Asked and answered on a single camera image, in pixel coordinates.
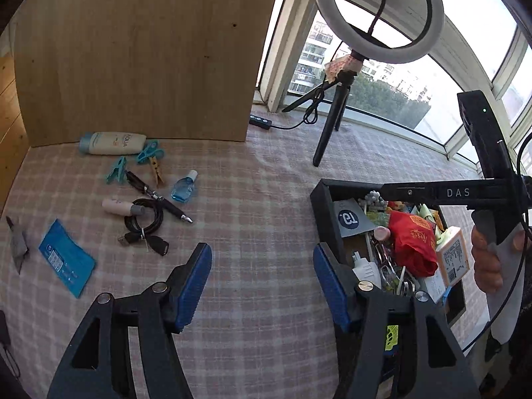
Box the plaid pink tablecloth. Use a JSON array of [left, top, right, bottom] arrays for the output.
[[1, 115, 477, 398]]

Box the grey small pouch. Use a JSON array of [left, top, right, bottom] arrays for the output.
[[5, 216, 29, 274]]

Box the right human hand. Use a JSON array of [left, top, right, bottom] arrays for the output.
[[470, 225, 532, 295]]

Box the blue flat sachet pack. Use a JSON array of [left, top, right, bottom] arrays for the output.
[[39, 219, 95, 298]]

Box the grey card with round logo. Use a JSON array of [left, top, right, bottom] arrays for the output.
[[333, 198, 376, 238]]

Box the white sunscreen bottle blue cap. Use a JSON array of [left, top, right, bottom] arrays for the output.
[[78, 132, 147, 156]]

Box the wooden side panel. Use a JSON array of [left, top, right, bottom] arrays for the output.
[[0, 52, 30, 210]]

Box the teal clothespin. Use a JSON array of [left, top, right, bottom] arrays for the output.
[[105, 156, 127, 185], [136, 140, 165, 164]]

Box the black storage box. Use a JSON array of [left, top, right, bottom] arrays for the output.
[[310, 178, 466, 326]]

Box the teal clothespin at back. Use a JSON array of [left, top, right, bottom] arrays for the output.
[[136, 140, 165, 164]]

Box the wooden clothespin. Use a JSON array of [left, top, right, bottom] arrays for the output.
[[150, 157, 165, 188]]

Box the small clear blue bottle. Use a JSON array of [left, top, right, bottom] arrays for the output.
[[171, 169, 199, 203]]

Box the black mini tripod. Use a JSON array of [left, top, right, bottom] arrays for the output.
[[281, 70, 357, 167]]

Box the black ballpoint pen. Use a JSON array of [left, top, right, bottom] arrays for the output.
[[125, 170, 193, 224]]

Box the wooden back panel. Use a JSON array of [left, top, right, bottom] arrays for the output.
[[14, 0, 274, 147]]

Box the teal clothespin near front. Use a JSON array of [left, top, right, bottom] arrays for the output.
[[105, 156, 127, 185]]

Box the white ring light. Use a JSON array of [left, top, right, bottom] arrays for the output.
[[312, 0, 446, 66]]

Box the small tube grey cap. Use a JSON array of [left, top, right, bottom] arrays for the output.
[[101, 198, 145, 217]]

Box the small cardboard box with label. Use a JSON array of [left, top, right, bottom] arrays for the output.
[[436, 226, 470, 287]]

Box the red fabric pouch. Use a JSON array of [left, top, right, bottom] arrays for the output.
[[388, 211, 438, 277]]

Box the black cable inline controller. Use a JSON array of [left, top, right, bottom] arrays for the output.
[[249, 114, 272, 130]]

